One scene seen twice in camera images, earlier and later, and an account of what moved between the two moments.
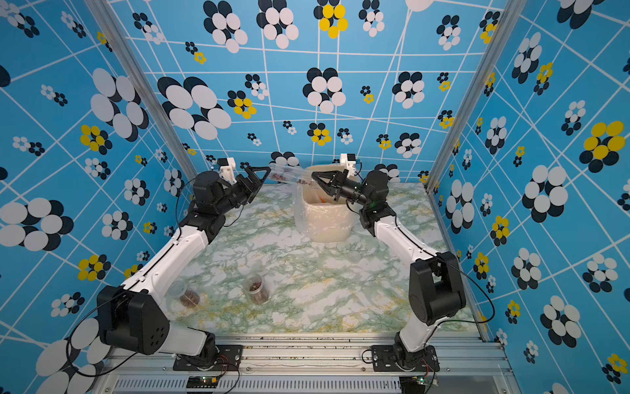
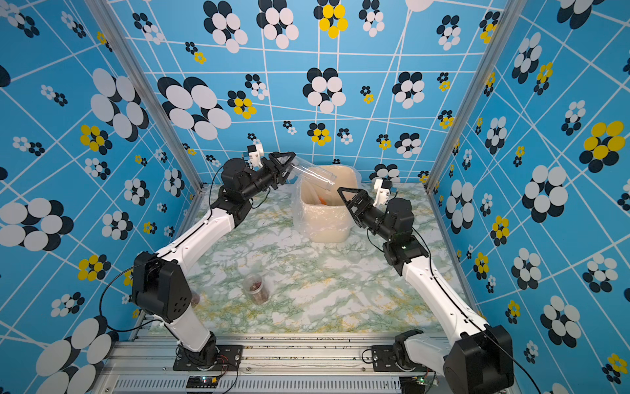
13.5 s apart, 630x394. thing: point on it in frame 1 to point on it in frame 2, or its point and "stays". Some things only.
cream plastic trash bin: (329, 218) stays
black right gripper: (337, 190) to (359, 203)
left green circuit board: (202, 382) stays
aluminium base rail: (309, 364) stays
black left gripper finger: (266, 169) to (274, 158)
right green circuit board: (413, 384) stays
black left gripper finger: (257, 169) to (280, 182)
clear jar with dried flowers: (253, 286) stays
